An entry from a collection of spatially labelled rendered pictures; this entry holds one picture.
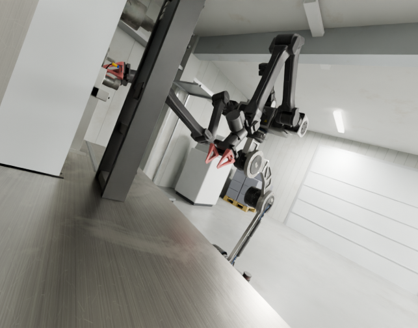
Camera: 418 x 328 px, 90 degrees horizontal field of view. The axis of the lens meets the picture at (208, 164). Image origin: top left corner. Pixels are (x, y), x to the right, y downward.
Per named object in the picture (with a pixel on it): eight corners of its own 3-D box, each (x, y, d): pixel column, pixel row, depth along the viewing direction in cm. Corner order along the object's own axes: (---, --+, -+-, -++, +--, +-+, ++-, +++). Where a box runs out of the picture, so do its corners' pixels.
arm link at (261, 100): (301, 42, 88) (277, 43, 95) (299, 31, 83) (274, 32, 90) (259, 135, 87) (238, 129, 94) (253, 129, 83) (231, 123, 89)
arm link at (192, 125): (198, 136, 131) (212, 133, 124) (195, 144, 128) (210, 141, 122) (150, 81, 103) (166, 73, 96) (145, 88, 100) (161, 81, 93)
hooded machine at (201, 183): (195, 195, 522) (219, 137, 516) (215, 207, 481) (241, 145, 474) (172, 192, 460) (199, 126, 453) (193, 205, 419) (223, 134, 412)
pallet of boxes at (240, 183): (241, 202, 722) (255, 169, 717) (262, 213, 672) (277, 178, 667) (223, 199, 626) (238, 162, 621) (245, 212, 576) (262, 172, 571)
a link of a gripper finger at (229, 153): (218, 164, 74) (234, 146, 77) (204, 157, 78) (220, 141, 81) (223, 175, 79) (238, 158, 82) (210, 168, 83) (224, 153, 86)
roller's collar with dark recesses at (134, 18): (140, 27, 53) (149, 3, 53) (116, 10, 49) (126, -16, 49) (134, 34, 58) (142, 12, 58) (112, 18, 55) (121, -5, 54)
